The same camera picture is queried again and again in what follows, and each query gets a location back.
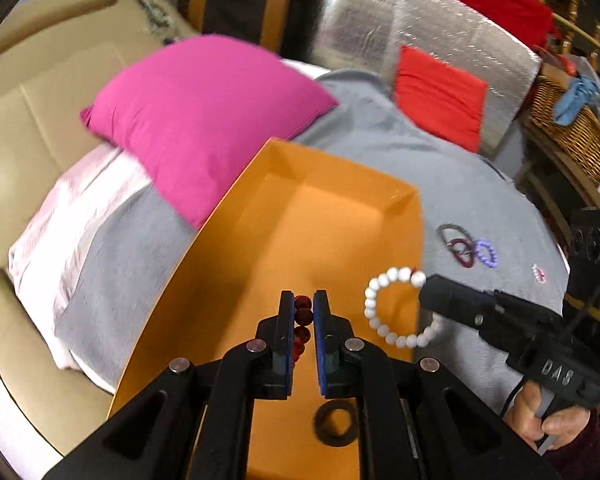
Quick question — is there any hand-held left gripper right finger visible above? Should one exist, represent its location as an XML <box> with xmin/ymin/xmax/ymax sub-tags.
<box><xmin>314</xmin><ymin>290</ymin><xmax>563</xmax><ymax>480</ymax></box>

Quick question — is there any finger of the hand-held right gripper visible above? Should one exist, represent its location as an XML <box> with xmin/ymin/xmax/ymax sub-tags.
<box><xmin>419</xmin><ymin>274</ymin><xmax>511</xmax><ymax>333</ymax></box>

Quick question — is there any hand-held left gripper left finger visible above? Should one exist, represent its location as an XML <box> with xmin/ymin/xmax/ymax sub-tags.
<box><xmin>42</xmin><ymin>290</ymin><xmax>296</xmax><ymax>480</ymax></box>

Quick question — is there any red bead bracelet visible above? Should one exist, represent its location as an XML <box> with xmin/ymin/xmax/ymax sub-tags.
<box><xmin>292</xmin><ymin>295</ymin><xmax>315</xmax><ymax>366</ymax></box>

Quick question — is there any magenta bead bracelet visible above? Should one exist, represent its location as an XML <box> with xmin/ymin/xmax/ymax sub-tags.
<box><xmin>449</xmin><ymin>239</ymin><xmax>477</xmax><ymax>269</ymax></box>

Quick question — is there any purple bead bracelet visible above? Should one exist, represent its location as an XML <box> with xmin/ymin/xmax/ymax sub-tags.
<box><xmin>474</xmin><ymin>239</ymin><xmax>499</xmax><ymax>269</ymax></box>

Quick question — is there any white bead bracelet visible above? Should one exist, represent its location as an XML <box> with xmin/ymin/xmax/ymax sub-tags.
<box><xmin>363</xmin><ymin>266</ymin><xmax>446</xmax><ymax>350</ymax></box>

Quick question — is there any thin black bracelet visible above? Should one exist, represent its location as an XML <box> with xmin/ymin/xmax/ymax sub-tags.
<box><xmin>437</xmin><ymin>223</ymin><xmax>474</xmax><ymax>250</ymax></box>

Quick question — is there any orange cardboard box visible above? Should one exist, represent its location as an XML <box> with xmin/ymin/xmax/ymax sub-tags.
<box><xmin>107</xmin><ymin>137</ymin><xmax>426</xmax><ymax>480</ymax></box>

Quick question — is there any black ring bracelet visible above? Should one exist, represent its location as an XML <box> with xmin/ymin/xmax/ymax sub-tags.
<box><xmin>312</xmin><ymin>401</ymin><xmax>359</xmax><ymax>447</ymax></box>

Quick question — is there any person's right forearm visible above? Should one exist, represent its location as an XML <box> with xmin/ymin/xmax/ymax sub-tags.
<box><xmin>542</xmin><ymin>407</ymin><xmax>600</xmax><ymax>480</ymax></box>

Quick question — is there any person's right hand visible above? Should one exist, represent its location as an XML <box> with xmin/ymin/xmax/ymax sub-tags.
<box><xmin>507</xmin><ymin>379</ymin><xmax>592</xmax><ymax>453</ymax></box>

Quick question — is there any grey blanket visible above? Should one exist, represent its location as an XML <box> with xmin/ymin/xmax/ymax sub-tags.
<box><xmin>55</xmin><ymin>69</ymin><xmax>571</xmax><ymax>411</ymax></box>

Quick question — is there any wicker basket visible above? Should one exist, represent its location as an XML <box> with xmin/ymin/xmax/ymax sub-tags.
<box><xmin>526</xmin><ymin>74</ymin><xmax>600</xmax><ymax>187</ymax></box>

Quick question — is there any red cushion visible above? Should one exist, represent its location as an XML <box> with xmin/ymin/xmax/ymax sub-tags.
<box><xmin>393</xmin><ymin>45</ymin><xmax>489</xmax><ymax>155</ymax></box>

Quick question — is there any pink pillow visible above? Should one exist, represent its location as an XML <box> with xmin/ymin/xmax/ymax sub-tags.
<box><xmin>80</xmin><ymin>35</ymin><xmax>340</xmax><ymax>231</ymax></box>

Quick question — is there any blue cloth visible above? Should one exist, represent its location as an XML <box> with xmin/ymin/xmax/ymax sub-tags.
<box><xmin>552</xmin><ymin>75</ymin><xmax>600</xmax><ymax>127</ymax></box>

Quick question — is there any pale pink bed sheet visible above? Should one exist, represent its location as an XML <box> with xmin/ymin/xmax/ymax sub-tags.
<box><xmin>7</xmin><ymin>147</ymin><xmax>156</xmax><ymax>371</ymax></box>

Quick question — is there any silver bubble foil sheet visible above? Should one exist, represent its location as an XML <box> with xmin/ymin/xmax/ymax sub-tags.
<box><xmin>314</xmin><ymin>0</ymin><xmax>542</xmax><ymax>158</ymax></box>

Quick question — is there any red cloth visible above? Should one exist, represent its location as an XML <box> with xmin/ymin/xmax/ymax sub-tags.
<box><xmin>384</xmin><ymin>0</ymin><xmax>556</xmax><ymax>52</ymax></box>

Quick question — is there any wooden chair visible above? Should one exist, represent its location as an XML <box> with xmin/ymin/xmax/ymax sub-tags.
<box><xmin>495</xmin><ymin>0</ymin><xmax>600</xmax><ymax>91</ymax></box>

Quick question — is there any wooden cabinet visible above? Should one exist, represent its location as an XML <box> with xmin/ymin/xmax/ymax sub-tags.
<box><xmin>182</xmin><ymin>0</ymin><xmax>326</xmax><ymax>56</ymax></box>

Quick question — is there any beige leather sofa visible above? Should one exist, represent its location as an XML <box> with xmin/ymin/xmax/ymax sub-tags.
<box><xmin>0</xmin><ymin>0</ymin><xmax>201</xmax><ymax>461</ymax></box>

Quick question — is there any patterned cloth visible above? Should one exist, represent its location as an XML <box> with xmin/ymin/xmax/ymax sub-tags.
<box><xmin>131</xmin><ymin>0</ymin><xmax>182</xmax><ymax>37</ymax></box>

